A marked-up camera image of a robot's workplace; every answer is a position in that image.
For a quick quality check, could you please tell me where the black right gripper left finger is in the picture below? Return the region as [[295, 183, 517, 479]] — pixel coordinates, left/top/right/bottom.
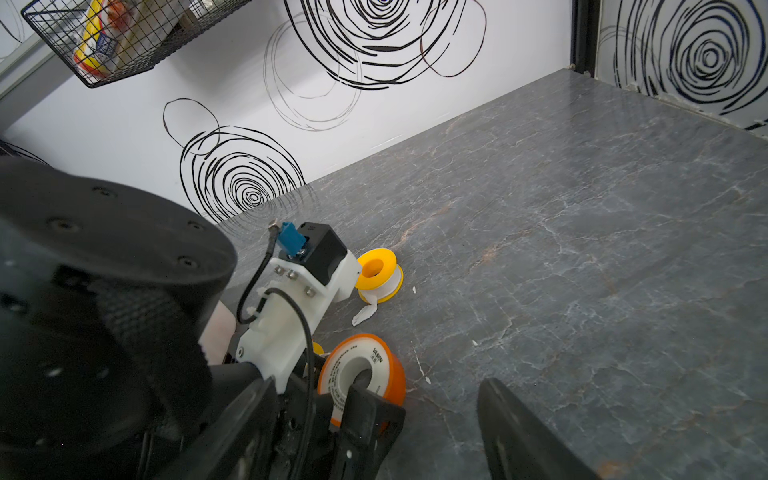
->
[[157, 379, 279, 479]]

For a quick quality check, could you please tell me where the black wire wall basket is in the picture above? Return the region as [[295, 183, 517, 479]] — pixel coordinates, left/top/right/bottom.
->
[[20, 0, 247, 88]]

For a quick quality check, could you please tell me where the silver wall rail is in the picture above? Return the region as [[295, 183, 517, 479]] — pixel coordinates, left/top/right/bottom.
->
[[1, 34, 73, 132]]

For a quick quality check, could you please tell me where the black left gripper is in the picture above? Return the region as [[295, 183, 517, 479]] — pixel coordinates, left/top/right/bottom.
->
[[268, 359, 406, 480]]

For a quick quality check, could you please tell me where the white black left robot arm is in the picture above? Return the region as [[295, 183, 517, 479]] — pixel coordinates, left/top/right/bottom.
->
[[1, 157, 405, 479]]

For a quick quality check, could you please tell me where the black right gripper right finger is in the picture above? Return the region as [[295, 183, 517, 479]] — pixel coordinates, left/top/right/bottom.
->
[[477, 378, 599, 480]]

